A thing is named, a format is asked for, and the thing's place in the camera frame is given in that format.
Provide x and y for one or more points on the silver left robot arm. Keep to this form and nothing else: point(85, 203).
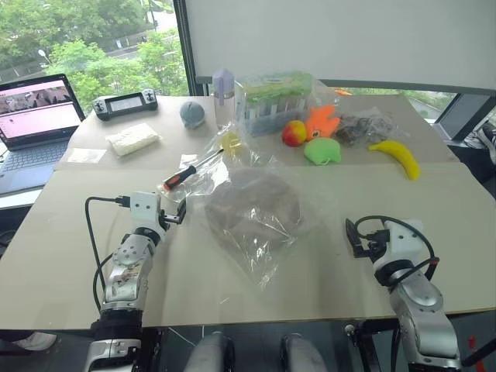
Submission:
point(128, 263)

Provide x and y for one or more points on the small white paper square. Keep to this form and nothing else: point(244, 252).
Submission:
point(190, 160)

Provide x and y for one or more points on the crumpled clear plastic bag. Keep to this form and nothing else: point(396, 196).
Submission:
point(248, 155)

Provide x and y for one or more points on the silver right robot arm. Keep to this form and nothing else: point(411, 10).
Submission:
point(420, 306)

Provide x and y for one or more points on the grey plush ball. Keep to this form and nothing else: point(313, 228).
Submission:
point(192, 114)

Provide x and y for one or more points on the white tissue pack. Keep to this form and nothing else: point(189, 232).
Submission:
point(132, 139)

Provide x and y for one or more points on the yellow toy banana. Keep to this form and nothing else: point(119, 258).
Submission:
point(403, 157)

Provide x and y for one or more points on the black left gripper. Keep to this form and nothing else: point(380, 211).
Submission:
point(169, 219)

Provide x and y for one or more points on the dark framed monitor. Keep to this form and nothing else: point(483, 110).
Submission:
point(463, 114)

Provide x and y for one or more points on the green lidded tube box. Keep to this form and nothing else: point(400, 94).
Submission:
point(275, 100)

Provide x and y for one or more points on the grey handheld remote controller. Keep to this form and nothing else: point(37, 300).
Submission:
point(124, 104)

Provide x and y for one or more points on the red yellow toy peach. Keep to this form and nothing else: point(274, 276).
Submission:
point(293, 133)

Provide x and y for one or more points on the flat small clear bag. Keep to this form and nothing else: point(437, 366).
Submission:
point(86, 155)

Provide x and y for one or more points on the clear bottle purple lid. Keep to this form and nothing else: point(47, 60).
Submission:
point(223, 97)

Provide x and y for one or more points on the large clear plastic bag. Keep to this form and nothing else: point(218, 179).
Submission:
point(310, 232)

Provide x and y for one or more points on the clear bag of dark items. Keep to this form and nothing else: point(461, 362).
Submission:
point(364, 128)

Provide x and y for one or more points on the white shoe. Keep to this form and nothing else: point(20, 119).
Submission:
point(33, 341)

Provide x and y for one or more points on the small orange object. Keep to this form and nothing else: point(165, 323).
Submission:
point(342, 92)

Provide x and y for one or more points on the small yellow item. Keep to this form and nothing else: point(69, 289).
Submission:
point(230, 140)

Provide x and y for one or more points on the orange hand shaped toy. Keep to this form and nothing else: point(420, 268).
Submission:
point(322, 121)

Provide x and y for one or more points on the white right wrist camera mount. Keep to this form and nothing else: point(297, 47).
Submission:
point(405, 242)

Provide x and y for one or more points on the green sponge toy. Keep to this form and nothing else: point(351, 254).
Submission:
point(322, 152)

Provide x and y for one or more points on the white board panel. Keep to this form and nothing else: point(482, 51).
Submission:
point(341, 38)

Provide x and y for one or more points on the open laptop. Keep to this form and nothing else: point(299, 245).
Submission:
point(35, 128)

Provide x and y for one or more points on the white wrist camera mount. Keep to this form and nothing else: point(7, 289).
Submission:
point(405, 242)
point(144, 205)

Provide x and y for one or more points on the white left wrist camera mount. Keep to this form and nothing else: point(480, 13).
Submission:
point(144, 205)

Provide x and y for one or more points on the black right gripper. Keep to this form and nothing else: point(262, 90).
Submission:
point(374, 245)

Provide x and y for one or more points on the black white sneakers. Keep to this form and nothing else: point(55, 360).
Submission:
point(484, 141)

